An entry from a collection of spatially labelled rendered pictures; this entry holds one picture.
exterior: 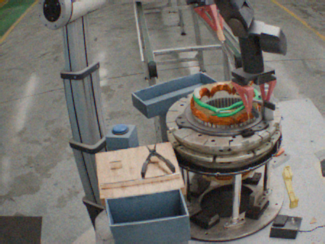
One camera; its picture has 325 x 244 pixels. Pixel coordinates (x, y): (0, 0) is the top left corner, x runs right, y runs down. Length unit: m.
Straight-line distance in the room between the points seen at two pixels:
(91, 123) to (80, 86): 0.14
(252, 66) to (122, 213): 0.44
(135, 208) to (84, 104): 0.51
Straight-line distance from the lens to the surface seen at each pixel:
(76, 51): 1.41
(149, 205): 1.05
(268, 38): 1.00
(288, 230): 1.24
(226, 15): 0.98
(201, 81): 1.58
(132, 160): 1.15
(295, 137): 1.74
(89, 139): 1.52
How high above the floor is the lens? 1.68
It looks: 28 degrees down
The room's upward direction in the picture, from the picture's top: 7 degrees counter-clockwise
